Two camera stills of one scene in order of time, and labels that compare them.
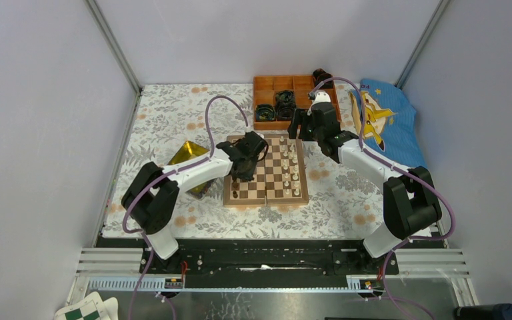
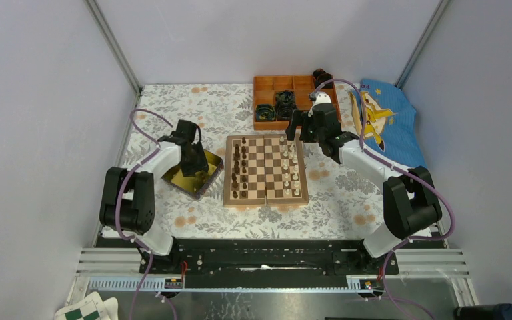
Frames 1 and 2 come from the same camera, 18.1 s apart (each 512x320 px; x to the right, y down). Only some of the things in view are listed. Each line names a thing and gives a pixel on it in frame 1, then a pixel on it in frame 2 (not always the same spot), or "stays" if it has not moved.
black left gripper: [247, 177] → [201, 164]
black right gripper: [301, 118] stays
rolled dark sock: [320, 75] stays
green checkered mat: [91, 308] stays
